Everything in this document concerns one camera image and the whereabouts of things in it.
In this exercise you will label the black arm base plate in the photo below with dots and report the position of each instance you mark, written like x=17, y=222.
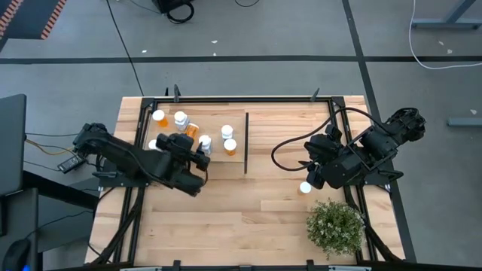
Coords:
x=388, y=176
x=109, y=183

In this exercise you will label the grey table leg frame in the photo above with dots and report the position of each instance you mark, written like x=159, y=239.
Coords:
x=444, y=24

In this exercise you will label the wooden shelf board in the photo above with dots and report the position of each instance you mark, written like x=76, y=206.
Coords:
x=211, y=120

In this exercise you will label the black computer mouse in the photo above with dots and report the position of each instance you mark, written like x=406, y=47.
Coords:
x=17, y=256

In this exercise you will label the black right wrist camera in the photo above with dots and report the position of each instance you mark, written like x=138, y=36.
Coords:
x=333, y=132

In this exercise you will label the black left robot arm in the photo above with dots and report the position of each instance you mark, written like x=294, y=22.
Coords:
x=132, y=162

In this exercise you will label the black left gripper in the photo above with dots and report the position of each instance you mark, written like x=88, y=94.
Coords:
x=180, y=145

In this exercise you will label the green potted plant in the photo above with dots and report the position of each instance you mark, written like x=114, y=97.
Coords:
x=335, y=229

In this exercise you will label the black power adapter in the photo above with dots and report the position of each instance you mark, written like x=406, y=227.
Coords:
x=71, y=163

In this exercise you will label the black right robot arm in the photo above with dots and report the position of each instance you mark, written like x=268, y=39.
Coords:
x=376, y=145

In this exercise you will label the black frame bracket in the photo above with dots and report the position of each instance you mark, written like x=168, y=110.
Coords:
x=176, y=264
x=310, y=264
x=314, y=96
x=176, y=94

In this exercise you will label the black shelf side panel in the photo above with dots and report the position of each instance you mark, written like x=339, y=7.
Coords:
x=246, y=143

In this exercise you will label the dark grey desk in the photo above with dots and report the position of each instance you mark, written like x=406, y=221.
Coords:
x=19, y=214

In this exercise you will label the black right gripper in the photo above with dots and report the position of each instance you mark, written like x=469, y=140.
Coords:
x=320, y=148

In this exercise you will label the dark mat with striped edges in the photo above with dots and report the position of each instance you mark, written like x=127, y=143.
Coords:
x=22, y=22

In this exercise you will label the white medicine bottle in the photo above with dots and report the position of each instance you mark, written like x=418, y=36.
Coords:
x=152, y=144
x=205, y=142
x=227, y=131
x=180, y=118

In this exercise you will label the grey floor bar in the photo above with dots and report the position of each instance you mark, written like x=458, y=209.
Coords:
x=465, y=122

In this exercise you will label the black aluminium table frame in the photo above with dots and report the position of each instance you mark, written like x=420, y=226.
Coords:
x=244, y=100

